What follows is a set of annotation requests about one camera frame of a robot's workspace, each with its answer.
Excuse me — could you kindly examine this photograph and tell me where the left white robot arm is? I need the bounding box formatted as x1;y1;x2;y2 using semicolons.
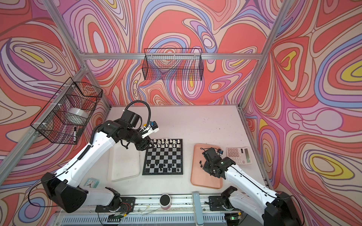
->
41;110;159;213

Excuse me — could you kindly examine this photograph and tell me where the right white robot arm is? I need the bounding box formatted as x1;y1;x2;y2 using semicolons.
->
202;147;304;226

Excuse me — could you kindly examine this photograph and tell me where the black white chess board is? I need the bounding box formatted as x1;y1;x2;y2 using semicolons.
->
142;138;183;176

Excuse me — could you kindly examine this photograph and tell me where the pink plastic tray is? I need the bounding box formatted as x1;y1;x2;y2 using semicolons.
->
190;144;223;189

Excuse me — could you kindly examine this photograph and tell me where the pink white calculator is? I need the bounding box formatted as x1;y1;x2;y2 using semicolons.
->
226;147;252;165

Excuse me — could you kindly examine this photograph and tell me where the white plastic tray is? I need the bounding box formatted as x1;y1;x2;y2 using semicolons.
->
107;143;140;182

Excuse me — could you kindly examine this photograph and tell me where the clear tape roll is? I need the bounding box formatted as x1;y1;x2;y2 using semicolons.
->
67;107;89;118

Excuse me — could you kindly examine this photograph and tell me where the black marker pen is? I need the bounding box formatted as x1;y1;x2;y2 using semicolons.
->
73;127;77;143

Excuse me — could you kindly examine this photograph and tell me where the black pink round speaker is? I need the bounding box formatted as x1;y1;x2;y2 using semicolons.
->
159;194;171;210

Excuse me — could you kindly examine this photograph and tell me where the teal alarm clock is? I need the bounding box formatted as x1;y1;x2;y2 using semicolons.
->
84;178;100;188

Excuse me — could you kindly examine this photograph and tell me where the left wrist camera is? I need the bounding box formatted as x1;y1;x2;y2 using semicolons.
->
141;121;159;138

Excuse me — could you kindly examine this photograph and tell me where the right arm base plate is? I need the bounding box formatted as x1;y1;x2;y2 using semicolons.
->
204;186;243;213

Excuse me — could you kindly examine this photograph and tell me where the grey blue rail bracket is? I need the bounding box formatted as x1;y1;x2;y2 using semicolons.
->
192;191;204;226

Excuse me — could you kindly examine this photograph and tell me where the black wire basket left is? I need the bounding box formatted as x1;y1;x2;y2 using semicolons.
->
30;78;103;145

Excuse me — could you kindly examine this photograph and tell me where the black wire basket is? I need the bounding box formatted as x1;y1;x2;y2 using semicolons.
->
30;78;103;145
142;48;204;81

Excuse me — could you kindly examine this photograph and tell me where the black wire basket back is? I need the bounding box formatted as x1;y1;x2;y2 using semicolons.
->
142;48;204;81

